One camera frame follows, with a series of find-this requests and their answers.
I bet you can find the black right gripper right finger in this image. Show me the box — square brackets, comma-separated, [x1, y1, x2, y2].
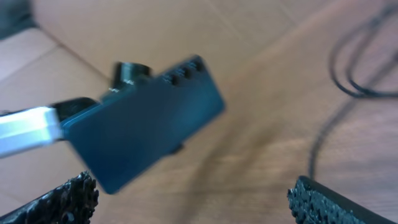
[287, 175, 395, 224]

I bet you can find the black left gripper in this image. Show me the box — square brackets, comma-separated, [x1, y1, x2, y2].
[50, 62, 152, 121]

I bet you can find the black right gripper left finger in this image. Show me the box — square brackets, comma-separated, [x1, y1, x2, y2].
[1, 171, 99, 224]

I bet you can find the blue Galaxy smartphone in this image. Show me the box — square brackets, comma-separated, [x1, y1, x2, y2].
[61, 55, 225, 194]

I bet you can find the black USB charging cable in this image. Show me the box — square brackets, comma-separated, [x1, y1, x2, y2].
[307, 2, 398, 180]

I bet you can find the brown cardboard box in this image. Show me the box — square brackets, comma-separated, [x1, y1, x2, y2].
[0, 0, 343, 187]

